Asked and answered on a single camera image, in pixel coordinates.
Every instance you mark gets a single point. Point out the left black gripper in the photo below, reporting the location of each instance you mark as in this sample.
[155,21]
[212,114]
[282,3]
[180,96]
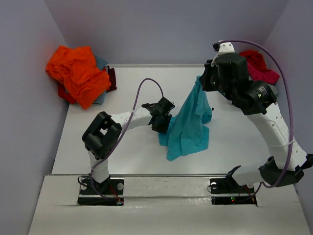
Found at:
[164,129]

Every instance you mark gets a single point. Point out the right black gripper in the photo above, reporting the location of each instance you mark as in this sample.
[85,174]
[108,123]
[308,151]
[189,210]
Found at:
[206,84]

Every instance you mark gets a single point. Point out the teal t shirt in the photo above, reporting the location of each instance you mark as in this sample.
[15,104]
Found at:
[187,133]

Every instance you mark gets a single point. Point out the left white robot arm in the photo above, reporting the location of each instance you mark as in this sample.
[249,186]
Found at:
[105,132]

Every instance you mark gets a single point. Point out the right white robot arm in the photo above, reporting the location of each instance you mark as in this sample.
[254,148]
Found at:
[288,160]

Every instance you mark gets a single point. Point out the red t shirt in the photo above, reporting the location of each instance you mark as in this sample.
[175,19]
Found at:
[255,59]

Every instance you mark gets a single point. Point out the magenta t shirt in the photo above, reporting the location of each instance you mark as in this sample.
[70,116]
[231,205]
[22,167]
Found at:
[270,77]

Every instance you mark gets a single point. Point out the grey t shirt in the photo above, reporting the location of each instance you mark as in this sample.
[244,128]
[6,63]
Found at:
[274,90]

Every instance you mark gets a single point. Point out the dark red folded shirt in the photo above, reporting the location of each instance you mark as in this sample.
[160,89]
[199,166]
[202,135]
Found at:
[112,78]

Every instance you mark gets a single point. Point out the orange t shirt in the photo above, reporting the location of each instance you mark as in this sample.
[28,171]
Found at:
[75,69]

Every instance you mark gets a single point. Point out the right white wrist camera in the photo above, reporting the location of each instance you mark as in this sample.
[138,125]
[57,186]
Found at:
[222,48]

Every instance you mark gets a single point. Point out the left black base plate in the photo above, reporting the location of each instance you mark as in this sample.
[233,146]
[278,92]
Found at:
[108,193]

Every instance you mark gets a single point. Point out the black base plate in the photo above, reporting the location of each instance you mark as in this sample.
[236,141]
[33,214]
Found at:
[108,193]
[227,192]

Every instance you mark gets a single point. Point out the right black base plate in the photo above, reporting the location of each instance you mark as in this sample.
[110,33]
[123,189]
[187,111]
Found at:
[227,192]

